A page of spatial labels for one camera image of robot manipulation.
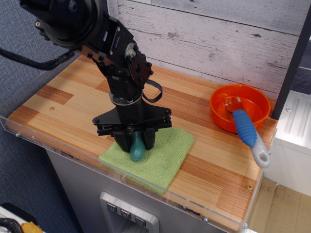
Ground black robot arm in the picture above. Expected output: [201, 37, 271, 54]
[20, 0, 172, 152]

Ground grey toy fridge cabinet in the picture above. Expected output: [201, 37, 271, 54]
[47, 151, 222, 233]

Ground silver dispenser button panel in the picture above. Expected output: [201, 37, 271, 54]
[100, 192, 160, 233]

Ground dark right vertical post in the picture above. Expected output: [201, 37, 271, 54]
[271, 6, 311, 120]

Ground fork with blue grey handle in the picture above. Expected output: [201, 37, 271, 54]
[224, 96, 270, 168]

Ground green knitted cloth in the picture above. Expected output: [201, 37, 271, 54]
[99, 128, 194, 195]

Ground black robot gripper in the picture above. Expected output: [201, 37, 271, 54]
[92, 96, 172, 152]

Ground orange plastic bowl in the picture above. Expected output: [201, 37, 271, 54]
[209, 84, 271, 133]

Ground white ribbed appliance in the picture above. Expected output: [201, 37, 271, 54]
[264, 91, 311, 196]

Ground black braided cable sleeve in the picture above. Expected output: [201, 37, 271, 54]
[0, 217, 23, 233]

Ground green toy cucumber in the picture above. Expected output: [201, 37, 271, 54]
[130, 131, 146, 162]

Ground clear acrylic guard rail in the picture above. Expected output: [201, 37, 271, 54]
[0, 33, 278, 233]

